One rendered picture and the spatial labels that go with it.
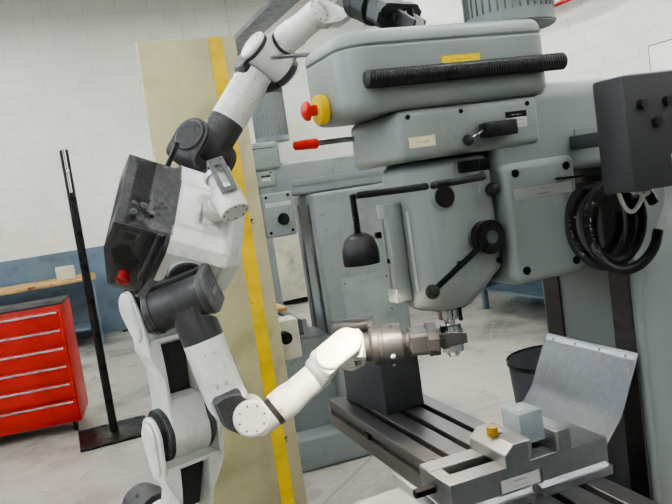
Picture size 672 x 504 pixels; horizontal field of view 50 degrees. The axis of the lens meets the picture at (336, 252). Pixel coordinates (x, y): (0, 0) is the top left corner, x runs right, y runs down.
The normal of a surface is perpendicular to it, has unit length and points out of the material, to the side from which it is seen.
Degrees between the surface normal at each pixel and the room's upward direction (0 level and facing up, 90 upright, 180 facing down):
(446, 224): 90
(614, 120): 90
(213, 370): 83
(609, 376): 63
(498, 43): 90
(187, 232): 58
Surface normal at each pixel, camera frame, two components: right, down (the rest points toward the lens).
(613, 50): -0.92, 0.17
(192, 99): 0.37, 0.04
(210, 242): 0.44, -0.54
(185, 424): 0.58, -0.17
